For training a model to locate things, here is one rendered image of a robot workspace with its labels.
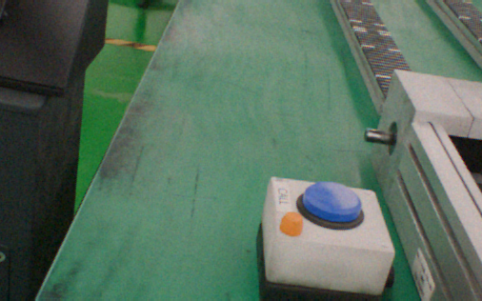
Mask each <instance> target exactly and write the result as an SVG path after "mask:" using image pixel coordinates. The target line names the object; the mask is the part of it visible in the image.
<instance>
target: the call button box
mask: <svg viewBox="0 0 482 301"><path fill-rule="evenodd" d="M312 184H314V182H308V181H301V180H294V179H287V178H281V177H272V178H271V180H270V181H269V185H268V190H267V194H266V199H265V203H264V208H263V211H262V215H261V218H262V221H261V222H260V224H259V228H258V232H257V236H256V254H257V269H258V284H259V298H260V301H380V296H379V295H380V294H381V293H382V292H383V290H384V288H385V289H389V288H390V287H391V286H392V284H393V281H394V267H393V265H392V259H393V256H394V250H393V247H392V243H391V240H390V238H389V232H388V229H387V226H386V223H385V220H384V218H383V215H382V212H381V210H380V208H379V205H378V202H377V199H376V196H375V193H374V192H373V191H367V190H360V189H355V188H350V189H351V190H353V191H354V193H355V194H356V195H357V196H358V197H359V199H360V201H361V204H362V207H361V210H360V212H359V215H358V216H357V217H356V218H355V219H353V220H352V221H348V222H335V221H330V220H326V219H323V218H321V217H318V216H317V215H315V214H314V213H312V212H311V211H308V210H307V209H306V208H305V206H304V204H303V197H304V193H305V189H306V188H307V187H308V186H309V185H312ZM287 211H295V212H298V213H299V214H301V215H302V218H303V222H304V227H303V230H302V233H301V235H299V236H295V237H292V236H287V235H285V234H283V233H282V231H281V230H280V224H281V219H282V216H283V215H284V214H285V213H286V212H287Z"/></svg>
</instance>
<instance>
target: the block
mask: <svg viewBox="0 0 482 301"><path fill-rule="evenodd" d="M415 121H421V122H426V123H429V124H430V125H431V124H439V125H441V126H442V127H443V129H444V131H445V132H446V134H447V135H448V136H449V138H450V139H451V140H452V143H453V145H454V146H455V148H456V151H457V153H458V155H459V157H460V158H461V160H462V162H463V163H464V165H465V167H466V168H467V170H468V172H471V173H481V172H482V83H478V82H473V81H467V80H460V79H455V78H449V77H443V76H437V75H430V74H425V73H420V72H413V71H407V70H393V73H392V79H391V82H390V89H389V92H388V96H387V99H386V103H385V105H384V109H383V112H382V115H381V119H380V122H379V126H378V129H377V130H370V129H366V130H365V132H364V141H366V142H373V145H372V151H371V154H370V160H371V163H372V167H373V170H374V173H375V175H376V177H377V180H378V183H379V186H380V188H381V191H382V193H383V196H384V199H385V201H386V204H387V206H388V202H389V195H390V192H391V189H392V183H393V180H394V177H395V175H400V178H401V179H403V177H402V175H401V173H400V171H399V169H398V165H399V162H400V159H401V156H402V152H403V149H404V147H405V145H410V147H411V149H412V150H414V148H413V146H412V143H411V141H410V140H409V137H408V135H409V132H410V128H411V125H412V123H413V122H415ZM403 180H404V179H403Z"/></svg>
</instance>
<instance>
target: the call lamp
mask: <svg viewBox="0 0 482 301"><path fill-rule="evenodd" d="M303 227H304V222H303V218H302V215H301V214H299V213H298V212H295V211H287V212H286V213H285V214H284V215H283V216H282V219H281V224H280V230H281V231H282V233H283V234H285V235H287V236H292V237H295V236H299V235H301V233H302V230H303Z"/></svg>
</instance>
